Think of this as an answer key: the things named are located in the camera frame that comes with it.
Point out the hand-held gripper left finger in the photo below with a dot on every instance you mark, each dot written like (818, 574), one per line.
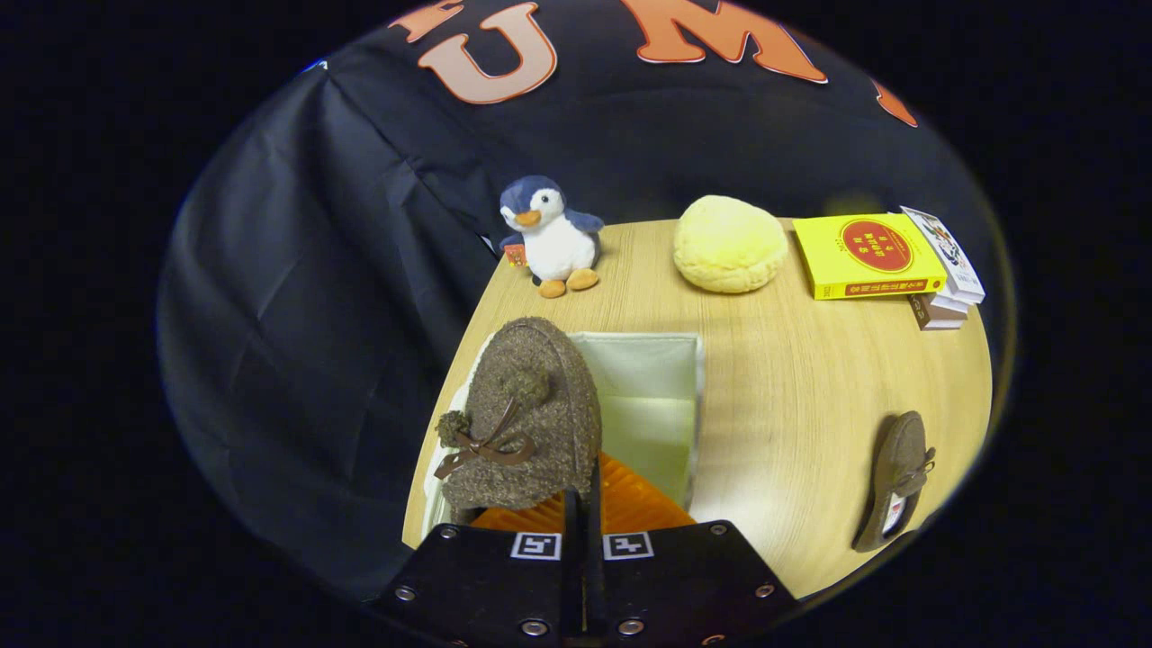
(486, 585)

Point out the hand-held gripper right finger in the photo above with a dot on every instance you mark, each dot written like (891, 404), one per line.
(684, 585)

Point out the brown fuzzy shoe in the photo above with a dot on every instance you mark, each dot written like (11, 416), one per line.
(895, 468)
(531, 423)

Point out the brown fabric storage box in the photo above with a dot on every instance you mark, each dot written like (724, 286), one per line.
(650, 396)

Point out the black backdrop cloth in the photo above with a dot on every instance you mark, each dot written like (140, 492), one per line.
(306, 315)

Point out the yellow bun plush toy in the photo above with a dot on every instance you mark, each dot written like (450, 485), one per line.
(729, 243)

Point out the penguin plush toy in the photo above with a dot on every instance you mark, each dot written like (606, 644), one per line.
(558, 247)

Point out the pale brown book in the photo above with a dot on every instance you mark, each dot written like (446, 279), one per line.
(936, 319)

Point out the yellow book with red label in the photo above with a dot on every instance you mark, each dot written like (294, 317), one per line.
(868, 256)

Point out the white illustrated book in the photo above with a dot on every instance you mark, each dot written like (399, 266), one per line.
(954, 261)

